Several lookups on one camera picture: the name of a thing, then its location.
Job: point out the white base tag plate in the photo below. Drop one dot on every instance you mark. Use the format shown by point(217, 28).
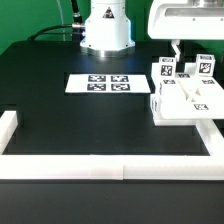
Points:
point(107, 83)

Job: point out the white chair seat part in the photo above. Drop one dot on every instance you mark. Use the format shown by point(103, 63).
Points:
point(174, 122)

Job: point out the white tagged cube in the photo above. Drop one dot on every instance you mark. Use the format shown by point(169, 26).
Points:
point(167, 66)
point(205, 65)

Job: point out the white chair side bar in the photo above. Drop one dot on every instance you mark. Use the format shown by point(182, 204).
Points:
point(8, 124)

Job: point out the white U-shaped fence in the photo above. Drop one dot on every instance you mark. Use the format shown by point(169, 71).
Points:
point(210, 167)

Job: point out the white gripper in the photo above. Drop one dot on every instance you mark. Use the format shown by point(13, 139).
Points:
point(186, 20)

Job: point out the white chair back part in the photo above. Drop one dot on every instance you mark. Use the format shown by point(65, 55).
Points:
point(188, 96)

